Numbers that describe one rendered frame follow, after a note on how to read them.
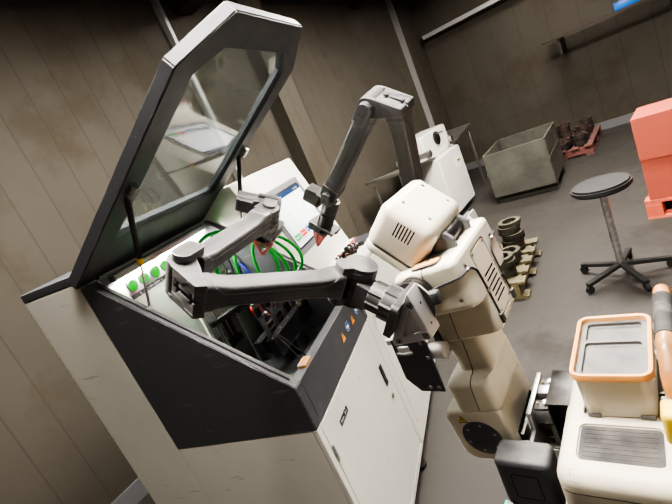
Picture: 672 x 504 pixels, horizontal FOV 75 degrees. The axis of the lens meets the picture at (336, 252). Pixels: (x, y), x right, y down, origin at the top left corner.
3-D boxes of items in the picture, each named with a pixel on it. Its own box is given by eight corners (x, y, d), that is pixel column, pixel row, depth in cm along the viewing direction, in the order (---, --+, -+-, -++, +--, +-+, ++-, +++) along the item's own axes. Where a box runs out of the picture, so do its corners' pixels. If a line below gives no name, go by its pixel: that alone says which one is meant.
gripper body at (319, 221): (316, 218, 162) (321, 201, 158) (339, 231, 159) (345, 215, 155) (307, 225, 157) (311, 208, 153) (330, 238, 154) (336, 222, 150)
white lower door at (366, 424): (400, 582, 152) (322, 426, 136) (394, 582, 153) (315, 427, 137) (421, 441, 210) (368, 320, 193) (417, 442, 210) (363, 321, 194)
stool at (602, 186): (680, 251, 287) (659, 156, 271) (673, 292, 252) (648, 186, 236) (587, 259, 326) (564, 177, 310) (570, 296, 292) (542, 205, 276)
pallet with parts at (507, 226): (422, 270, 440) (408, 233, 430) (545, 250, 369) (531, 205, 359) (389, 314, 378) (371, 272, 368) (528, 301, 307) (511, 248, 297)
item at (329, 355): (321, 421, 137) (300, 380, 133) (309, 423, 139) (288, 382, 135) (366, 321, 192) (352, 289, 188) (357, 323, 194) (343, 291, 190)
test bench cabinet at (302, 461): (408, 611, 153) (317, 431, 133) (272, 604, 176) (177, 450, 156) (428, 454, 215) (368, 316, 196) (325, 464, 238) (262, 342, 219)
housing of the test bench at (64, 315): (272, 603, 176) (70, 275, 139) (218, 600, 187) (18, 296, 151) (357, 382, 300) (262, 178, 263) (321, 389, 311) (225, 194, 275)
